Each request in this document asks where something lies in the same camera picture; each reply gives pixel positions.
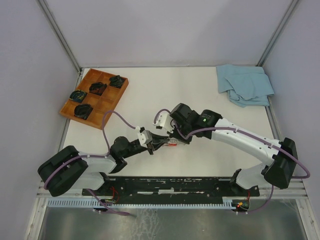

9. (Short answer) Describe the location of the light blue cable duct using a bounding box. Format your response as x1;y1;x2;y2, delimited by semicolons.
47;197;238;208

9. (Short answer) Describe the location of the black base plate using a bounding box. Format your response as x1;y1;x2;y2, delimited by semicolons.
93;176;260;204

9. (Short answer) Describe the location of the dark rolled cloth yellow pattern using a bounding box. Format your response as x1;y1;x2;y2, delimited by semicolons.
69;90;87;103

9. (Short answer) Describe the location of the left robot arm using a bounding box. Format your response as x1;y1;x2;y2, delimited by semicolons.
37;130;170;197

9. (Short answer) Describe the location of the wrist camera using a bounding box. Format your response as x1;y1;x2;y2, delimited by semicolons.
153;111;174;133
135;126;152;148

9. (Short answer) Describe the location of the purple cable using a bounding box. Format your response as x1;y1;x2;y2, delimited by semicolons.
152;108;311;215
44;110;141;216

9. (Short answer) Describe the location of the dark rolled cloth far right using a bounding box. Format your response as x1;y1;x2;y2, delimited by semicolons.
109;75;125;89

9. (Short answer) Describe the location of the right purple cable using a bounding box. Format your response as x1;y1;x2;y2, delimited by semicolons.
152;108;311;215

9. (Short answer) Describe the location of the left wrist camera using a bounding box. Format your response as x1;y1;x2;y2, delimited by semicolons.
135;126;152;148

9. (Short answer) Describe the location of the wooden compartment tray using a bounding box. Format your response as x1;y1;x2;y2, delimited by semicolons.
59;68;129;130

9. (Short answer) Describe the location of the light blue cloth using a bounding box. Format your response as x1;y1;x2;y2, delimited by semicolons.
216;64;275;108

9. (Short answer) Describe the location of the dark rolled cloth front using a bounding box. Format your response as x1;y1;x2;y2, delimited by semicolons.
74;103;93;120

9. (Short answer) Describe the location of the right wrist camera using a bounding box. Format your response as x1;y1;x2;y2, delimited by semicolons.
153;111;174;133

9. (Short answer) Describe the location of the dark rolled cloth centre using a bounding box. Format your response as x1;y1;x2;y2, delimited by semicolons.
89;82;108;96

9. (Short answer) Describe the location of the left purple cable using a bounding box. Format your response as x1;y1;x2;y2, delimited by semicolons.
44;110;141;216

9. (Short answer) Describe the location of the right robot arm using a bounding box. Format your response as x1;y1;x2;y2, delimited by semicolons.
170;103;298;196

